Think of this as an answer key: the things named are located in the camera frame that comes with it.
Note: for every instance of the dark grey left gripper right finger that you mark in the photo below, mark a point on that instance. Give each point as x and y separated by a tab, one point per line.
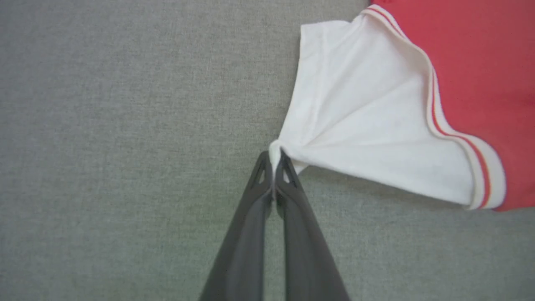
307	259

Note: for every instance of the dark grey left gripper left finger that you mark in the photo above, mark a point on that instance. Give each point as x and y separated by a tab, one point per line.
240	255

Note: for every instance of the red and white shirt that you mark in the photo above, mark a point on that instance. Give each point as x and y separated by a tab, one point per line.
376	108

